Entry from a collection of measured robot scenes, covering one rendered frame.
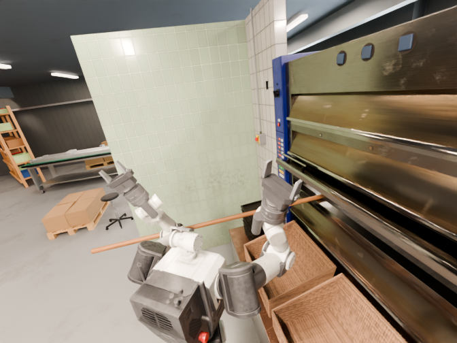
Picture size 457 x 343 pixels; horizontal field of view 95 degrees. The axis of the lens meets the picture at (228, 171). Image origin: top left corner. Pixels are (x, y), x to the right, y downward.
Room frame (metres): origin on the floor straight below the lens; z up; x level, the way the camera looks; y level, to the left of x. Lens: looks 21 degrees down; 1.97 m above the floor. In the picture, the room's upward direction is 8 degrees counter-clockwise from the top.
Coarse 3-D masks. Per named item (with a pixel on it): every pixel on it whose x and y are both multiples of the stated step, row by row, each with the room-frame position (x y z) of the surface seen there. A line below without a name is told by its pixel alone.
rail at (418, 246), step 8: (280, 160) 1.47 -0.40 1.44; (296, 168) 1.27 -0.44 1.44; (304, 176) 1.15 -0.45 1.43; (320, 184) 1.00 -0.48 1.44; (328, 192) 0.92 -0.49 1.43; (344, 200) 0.82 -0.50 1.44; (352, 208) 0.77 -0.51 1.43; (360, 208) 0.74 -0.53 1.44; (368, 216) 0.69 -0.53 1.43; (376, 216) 0.67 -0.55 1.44; (384, 224) 0.62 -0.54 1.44; (392, 232) 0.58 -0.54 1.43; (400, 232) 0.57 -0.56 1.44; (408, 240) 0.53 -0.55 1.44; (416, 248) 0.50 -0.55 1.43; (424, 248) 0.49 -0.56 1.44; (432, 256) 0.46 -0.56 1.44; (440, 256) 0.45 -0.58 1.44; (440, 264) 0.44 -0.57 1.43; (448, 264) 0.42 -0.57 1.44; (456, 272) 0.40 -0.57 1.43
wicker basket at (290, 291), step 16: (288, 224) 1.51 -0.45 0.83; (256, 240) 1.46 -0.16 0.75; (288, 240) 1.51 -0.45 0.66; (304, 240) 1.32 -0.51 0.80; (256, 256) 1.45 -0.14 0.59; (304, 256) 1.27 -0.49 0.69; (320, 256) 1.12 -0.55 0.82; (288, 272) 1.23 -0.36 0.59; (304, 272) 1.21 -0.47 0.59; (320, 272) 1.08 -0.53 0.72; (272, 288) 1.12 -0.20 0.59; (288, 288) 1.10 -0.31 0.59; (304, 288) 0.95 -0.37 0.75; (272, 304) 0.92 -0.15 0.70
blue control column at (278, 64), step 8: (280, 56) 1.65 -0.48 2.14; (288, 56) 1.65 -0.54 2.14; (296, 56) 1.66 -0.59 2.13; (272, 64) 1.79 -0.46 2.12; (280, 64) 1.65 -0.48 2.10; (280, 72) 1.66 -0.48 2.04; (280, 80) 1.67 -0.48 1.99; (280, 88) 1.67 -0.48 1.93; (280, 96) 1.68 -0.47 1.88; (280, 104) 1.68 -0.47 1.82; (280, 112) 1.69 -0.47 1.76; (280, 120) 1.69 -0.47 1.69; (280, 128) 1.70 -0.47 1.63; (280, 136) 1.71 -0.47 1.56; (288, 176) 1.65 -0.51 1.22; (288, 208) 1.64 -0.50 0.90; (288, 216) 1.64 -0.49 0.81
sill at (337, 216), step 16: (304, 192) 1.41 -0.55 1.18; (320, 208) 1.21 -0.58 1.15; (336, 208) 1.14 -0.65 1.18; (352, 224) 0.97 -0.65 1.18; (368, 240) 0.83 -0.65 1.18; (384, 256) 0.73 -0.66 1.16; (400, 256) 0.71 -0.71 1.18; (400, 272) 0.66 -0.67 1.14; (416, 272) 0.62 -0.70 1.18; (432, 288) 0.54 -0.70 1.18; (448, 288) 0.54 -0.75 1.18; (448, 304) 0.49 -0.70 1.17
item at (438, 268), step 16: (320, 176) 1.18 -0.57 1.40; (320, 192) 0.98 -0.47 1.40; (336, 192) 0.94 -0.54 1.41; (352, 192) 0.95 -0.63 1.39; (368, 208) 0.78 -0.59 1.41; (384, 208) 0.78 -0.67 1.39; (368, 224) 0.68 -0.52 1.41; (400, 224) 0.65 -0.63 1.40; (416, 224) 0.66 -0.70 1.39; (400, 240) 0.55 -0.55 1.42; (416, 240) 0.55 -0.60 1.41; (432, 240) 0.56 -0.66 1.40; (448, 240) 0.56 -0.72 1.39; (416, 256) 0.49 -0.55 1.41; (448, 256) 0.48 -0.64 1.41; (448, 272) 0.42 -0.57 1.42
